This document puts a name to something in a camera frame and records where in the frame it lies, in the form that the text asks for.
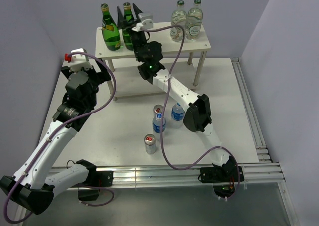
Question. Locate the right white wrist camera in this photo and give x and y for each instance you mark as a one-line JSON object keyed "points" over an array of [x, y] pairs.
{"points": [[144, 22]]}

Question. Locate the Pocari Sweat bottle front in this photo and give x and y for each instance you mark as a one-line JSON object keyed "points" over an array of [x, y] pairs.
{"points": [[158, 122]]}

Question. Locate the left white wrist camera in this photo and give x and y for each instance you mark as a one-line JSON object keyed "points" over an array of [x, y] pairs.
{"points": [[78, 59]]}

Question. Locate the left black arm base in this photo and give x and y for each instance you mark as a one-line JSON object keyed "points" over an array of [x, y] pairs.
{"points": [[102, 179]]}

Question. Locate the clear glass bottle right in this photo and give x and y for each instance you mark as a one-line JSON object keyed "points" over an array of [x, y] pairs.
{"points": [[194, 21]]}

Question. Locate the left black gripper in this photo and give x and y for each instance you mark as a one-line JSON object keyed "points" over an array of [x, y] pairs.
{"points": [[100, 76]]}

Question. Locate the red bull can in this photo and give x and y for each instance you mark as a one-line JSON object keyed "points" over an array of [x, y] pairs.
{"points": [[157, 109], [150, 144]]}

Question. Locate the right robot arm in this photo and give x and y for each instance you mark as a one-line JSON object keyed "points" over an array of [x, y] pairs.
{"points": [[149, 54]]}

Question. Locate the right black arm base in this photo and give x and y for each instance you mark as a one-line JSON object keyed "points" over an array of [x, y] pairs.
{"points": [[224, 182]]}

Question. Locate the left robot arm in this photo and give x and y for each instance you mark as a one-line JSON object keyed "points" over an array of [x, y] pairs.
{"points": [[31, 187]]}

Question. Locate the clear glass bottle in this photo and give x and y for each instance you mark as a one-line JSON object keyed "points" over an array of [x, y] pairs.
{"points": [[194, 21], [178, 17]]}

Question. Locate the pocari sweat bottle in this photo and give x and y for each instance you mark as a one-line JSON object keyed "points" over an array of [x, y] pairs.
{"points": [[177, 115], [158, 122]]}

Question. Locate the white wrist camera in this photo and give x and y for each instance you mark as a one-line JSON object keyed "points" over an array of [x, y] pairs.
{"points": [[78, 59], [144, 22]]}

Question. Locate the clear glass bottle left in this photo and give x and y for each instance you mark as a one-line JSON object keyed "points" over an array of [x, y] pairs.
{"points": [[178, 17]]}

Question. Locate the Red Bull can front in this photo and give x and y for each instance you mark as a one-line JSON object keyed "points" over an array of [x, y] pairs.
{"points": [[150, 144]]}

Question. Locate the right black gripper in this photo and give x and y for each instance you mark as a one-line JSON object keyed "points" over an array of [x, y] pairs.
{"points": [[119, 20]]}

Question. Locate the green Perrier bottle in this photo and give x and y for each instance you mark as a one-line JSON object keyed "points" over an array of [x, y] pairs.
{"points": [[128, 16], [110, 31]]}

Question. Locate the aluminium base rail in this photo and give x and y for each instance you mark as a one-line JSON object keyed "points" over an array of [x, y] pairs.
{"points": [[164, 176]]}

